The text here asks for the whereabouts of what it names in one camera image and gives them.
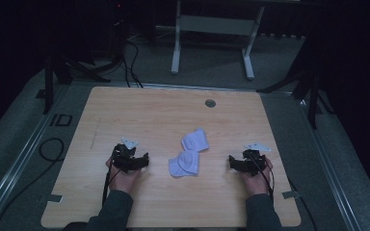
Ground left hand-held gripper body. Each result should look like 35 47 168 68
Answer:
111 137 145 174

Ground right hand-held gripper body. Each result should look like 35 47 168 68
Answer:
236 141 273 177

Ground white sock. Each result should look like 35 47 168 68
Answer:
180 127 211 153
168 150 201 178

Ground person's left hand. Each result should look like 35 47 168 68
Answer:
105 157 143 195

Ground person's right hand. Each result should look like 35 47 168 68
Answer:
240 157 275 196

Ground black tripod stand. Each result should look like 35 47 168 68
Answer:
35 52 112 116
255 61 335 131

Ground right hand-held gripper black cable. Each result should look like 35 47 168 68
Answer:
251 153 276 202

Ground hand-held gripper black cable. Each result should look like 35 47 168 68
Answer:
251 153 276 202
101 153 123 207

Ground left hand-held gripper black cable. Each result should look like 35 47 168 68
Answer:
101 153 123 207

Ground black floor cable loop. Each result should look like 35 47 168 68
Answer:
0 137 66 231

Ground metal floor rail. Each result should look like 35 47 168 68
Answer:
297 95 364 231
0 84 72 231

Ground black hanging cables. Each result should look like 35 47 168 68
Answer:
120 39 145 89

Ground white metal desk frame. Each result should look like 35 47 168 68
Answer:
170 0 266 82

